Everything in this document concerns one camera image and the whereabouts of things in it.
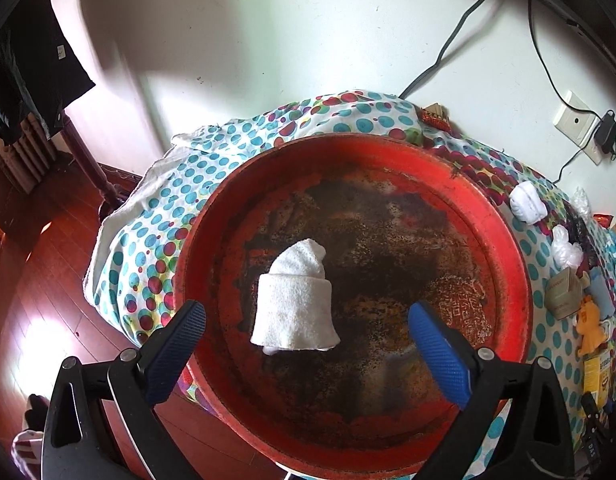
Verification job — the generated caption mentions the thin black wall cable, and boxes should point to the thin black wall cable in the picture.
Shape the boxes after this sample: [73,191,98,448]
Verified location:
[526,0,602,186]

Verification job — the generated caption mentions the white towel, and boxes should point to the white towel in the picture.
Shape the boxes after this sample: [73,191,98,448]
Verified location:
[250,238,340,356]

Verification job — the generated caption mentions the small clear plastic bag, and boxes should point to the small clear plastic bag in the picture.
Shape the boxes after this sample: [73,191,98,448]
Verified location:
[570,188,592,219]

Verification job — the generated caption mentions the white rolled sock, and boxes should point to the white rolled sock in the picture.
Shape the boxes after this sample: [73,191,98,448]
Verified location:
[509,181,548,226]

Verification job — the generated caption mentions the light blue cloth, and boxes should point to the light blue cloth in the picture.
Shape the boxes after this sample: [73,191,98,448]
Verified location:
[588,266,615,320]

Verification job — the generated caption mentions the orange yellow medicine box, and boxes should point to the orange yellow medicine box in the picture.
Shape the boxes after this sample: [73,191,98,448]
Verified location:
[582,349,612,408]

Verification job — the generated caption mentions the tan cardboard box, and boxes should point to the tan cardboard box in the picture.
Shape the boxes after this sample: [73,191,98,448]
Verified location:
[544,266,582,320]

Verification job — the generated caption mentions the black power adapter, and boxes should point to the black power adapter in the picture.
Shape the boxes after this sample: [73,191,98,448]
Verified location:
[594,110,616,160]

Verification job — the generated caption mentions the thick black wall cable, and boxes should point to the thick black wall cable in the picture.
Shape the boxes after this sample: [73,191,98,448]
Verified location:
[398,0,504,100]

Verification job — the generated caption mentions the polka dot bed sheet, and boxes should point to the polka dot bed sheet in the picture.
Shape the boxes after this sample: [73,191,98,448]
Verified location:
[82,89,616,480]

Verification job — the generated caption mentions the black plastic bag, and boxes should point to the black plastic bag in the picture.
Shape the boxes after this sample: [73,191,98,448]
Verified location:
[564,200,599,271]

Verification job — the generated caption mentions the orange rubber chick toy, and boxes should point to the orange rubber chick toy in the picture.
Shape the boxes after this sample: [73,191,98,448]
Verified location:
[576,295,606,359]

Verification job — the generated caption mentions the red snack wrapper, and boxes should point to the red snack wrapper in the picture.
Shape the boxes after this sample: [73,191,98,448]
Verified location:
[418,103,452,132]

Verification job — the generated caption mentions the white wall socket plate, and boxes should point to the white wall socket plate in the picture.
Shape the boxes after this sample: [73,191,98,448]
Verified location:
[552,90,603,166]

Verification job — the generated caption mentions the round red rusty tray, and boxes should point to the round red rusty tray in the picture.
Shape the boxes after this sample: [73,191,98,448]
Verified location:
[174,133,532,479]

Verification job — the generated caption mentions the black hanging clothes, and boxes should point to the black hanging clothes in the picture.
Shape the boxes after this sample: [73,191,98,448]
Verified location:
[0,0,94,145]

